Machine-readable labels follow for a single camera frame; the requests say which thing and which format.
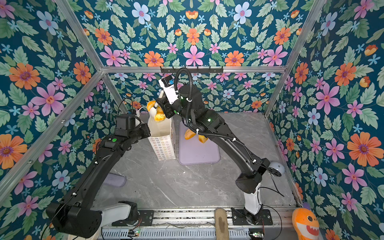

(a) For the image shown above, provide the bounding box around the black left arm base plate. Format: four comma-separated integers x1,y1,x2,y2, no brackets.
112,210,155,227

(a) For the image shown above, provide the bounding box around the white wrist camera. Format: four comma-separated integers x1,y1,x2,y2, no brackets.
129,111,142,129
159,75,179,105

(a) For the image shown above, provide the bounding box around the oval brown bread roll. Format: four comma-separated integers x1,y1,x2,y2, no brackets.
184,129,196,140

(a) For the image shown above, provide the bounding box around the long segmented yellow bread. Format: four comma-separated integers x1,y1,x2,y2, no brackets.
146,100,167,123

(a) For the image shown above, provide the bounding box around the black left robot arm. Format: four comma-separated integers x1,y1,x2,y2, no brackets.
46,114,151,239

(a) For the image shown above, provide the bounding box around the black hook rail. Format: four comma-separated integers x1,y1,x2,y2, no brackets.
160,67,224,74

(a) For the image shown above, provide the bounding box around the orange shark plush toy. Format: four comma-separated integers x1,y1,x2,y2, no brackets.
292,208,320,240

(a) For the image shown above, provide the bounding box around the yellow loaf bread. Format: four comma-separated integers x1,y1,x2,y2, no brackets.
198,135,208,144

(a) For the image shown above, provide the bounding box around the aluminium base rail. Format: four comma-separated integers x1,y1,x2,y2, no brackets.
99,207,298,240

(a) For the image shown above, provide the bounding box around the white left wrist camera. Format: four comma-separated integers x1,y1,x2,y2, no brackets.
129,111,142,129

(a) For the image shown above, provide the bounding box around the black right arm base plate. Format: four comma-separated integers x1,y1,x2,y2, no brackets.
231,208,273,226

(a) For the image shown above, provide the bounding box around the printed white paper bag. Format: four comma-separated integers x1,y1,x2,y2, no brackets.
146,101,176,161

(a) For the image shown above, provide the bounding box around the purple cutting mat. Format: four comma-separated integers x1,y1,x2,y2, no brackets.
179,122,221,166

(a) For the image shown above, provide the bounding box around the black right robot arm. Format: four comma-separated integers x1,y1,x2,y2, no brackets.
156,86,270,225

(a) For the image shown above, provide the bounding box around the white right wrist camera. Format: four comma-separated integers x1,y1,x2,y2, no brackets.
159,75,179,105

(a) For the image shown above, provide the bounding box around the purple flat lid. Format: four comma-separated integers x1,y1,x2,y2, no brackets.
103,173,127,188

